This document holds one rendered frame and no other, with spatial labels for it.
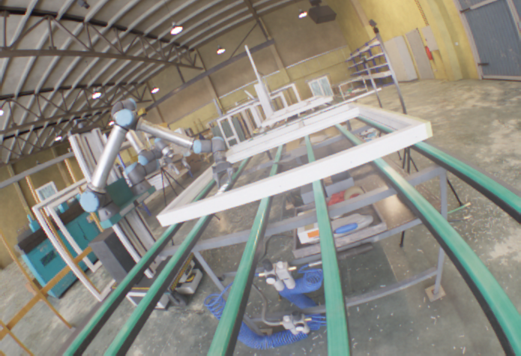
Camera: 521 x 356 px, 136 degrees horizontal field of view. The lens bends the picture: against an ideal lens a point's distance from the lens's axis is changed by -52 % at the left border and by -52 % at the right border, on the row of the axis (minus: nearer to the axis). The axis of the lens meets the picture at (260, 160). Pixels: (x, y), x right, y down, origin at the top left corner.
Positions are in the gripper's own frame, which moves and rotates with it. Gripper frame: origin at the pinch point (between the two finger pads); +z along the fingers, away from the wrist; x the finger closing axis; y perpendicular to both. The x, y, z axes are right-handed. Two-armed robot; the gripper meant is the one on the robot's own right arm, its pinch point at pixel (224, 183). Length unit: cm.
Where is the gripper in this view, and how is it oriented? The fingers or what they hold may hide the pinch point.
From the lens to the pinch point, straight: 145.3
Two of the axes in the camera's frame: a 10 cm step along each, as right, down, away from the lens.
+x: 9.1, -3.4, -2.4
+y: -3.5, -3.1, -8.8
